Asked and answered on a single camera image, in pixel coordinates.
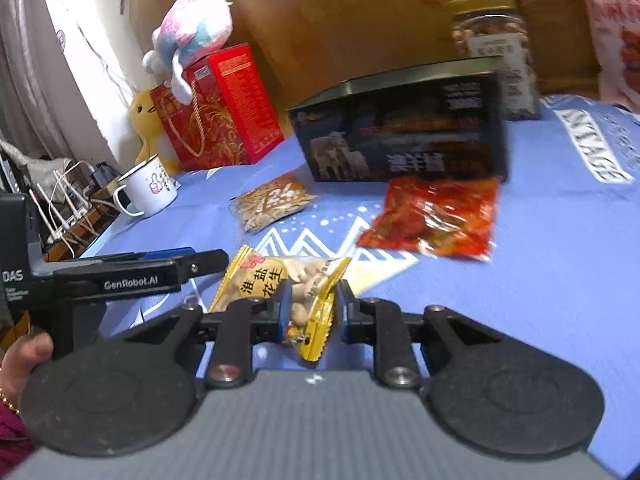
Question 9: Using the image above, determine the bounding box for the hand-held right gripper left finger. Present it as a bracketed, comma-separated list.
[125, 279, 295, 389]

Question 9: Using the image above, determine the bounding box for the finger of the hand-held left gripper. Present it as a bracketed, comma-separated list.
[75, 246, 197, 264]
[176, 249, 230, 278]

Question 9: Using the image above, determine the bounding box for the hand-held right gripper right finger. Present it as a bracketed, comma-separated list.
[337, 279, 502, 389]

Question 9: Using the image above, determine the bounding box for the yellow peanut packet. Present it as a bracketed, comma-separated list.
[207, 244, 353, 364]

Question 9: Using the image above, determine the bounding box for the person's left hand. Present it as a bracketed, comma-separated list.
[0, 332, 55, 403]

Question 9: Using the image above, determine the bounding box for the power strip with white plugs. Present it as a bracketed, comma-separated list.
[27, 160, 123, 261]

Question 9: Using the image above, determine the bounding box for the white enamel mug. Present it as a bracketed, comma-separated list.
[113, 154, 179, 219]

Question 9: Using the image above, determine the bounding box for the orange seed snack packet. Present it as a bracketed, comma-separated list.
[229, 172, 319, 235]

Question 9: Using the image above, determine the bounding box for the yellow plush toy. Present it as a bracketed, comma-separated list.
[129, 87, 182, 177]

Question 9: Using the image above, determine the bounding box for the red snack packet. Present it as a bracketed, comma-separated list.
[357, 175, 502, 262]

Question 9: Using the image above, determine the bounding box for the red gift box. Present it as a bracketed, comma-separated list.
[149, 43, 286, 172]

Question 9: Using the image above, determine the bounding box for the blue printed cloth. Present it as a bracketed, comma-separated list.
[65, 92, 640, 478]

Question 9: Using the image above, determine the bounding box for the black box with sheep print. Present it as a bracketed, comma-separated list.
[287, 56, 510, 184]

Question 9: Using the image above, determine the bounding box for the pastel plush toy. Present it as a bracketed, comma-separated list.
[142, 0, 235, 106]

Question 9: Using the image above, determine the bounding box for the grey curtain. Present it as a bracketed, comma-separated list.
[0, 0, 113, 171]

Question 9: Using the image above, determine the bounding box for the nut jar with yellow lid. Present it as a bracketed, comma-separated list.
[445, 0, 543, 122]

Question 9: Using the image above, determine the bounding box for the pink snack bag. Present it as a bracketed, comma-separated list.
[560, 0, 640, 113]

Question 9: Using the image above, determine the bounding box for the gold bracelet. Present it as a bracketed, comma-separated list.
[0, 385, 22, 417]

